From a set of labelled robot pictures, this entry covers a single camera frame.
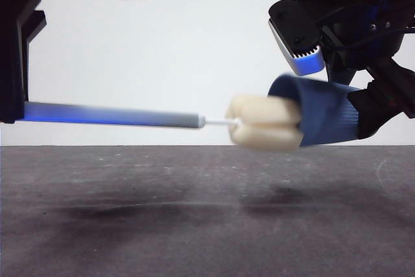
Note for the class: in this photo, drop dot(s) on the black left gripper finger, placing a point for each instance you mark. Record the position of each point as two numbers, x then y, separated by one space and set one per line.
11 89

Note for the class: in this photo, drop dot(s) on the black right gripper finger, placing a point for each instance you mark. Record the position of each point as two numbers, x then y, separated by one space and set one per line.
369 111
340 74

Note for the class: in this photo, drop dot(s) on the blue ribbed plastic cup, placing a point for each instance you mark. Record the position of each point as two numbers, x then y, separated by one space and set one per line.
324 111

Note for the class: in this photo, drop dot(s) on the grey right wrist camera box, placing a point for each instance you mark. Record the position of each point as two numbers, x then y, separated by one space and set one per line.
298 30

